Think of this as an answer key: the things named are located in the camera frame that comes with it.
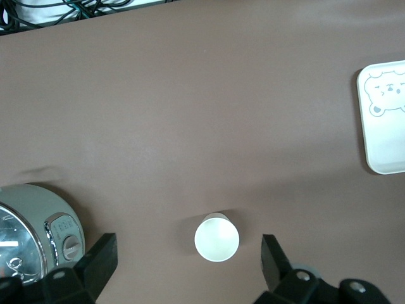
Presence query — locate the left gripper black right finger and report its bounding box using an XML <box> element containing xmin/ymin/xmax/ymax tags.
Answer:
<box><xmin>254</xmin><ymin>234</ymin><xmax>341</xmax><ymax>304</ymax></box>

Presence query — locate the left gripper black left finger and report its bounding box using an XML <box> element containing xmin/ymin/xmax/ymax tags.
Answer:
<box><xmin>23</xmin><ymin>233</ymin><xmax>118</xmax><ymax>304</ymax></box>

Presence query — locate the white plastic cup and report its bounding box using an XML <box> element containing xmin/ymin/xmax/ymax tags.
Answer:
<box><xmin>194</xmin><ymin>212</ymin><xmax>240</xmax><ymax>262</ymax></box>

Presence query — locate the grey-green electric cooking pot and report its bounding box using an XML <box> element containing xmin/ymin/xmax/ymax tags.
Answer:
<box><xmin>0</xmin><ymin>183</ymin><xmax>85</xmax><ymax>282</ymax></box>

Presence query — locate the glass pot lid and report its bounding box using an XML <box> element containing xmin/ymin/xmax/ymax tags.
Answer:
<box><xmin>0</xmin><ymin>202</ymin><xmax>44</xmax><ymax>282</ymax></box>

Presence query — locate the beige bear print tray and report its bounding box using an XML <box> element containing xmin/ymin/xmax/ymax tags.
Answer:
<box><xmin>356</xmin><ymin>59</ymin><xmax>405</xmax><ymax>175</ymax></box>

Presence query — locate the black cable bundle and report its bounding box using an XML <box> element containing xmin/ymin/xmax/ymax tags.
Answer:
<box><xmin>0</xmin><ymin>0</ymin><xmax>168</xmax><ymax>32</ymax></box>

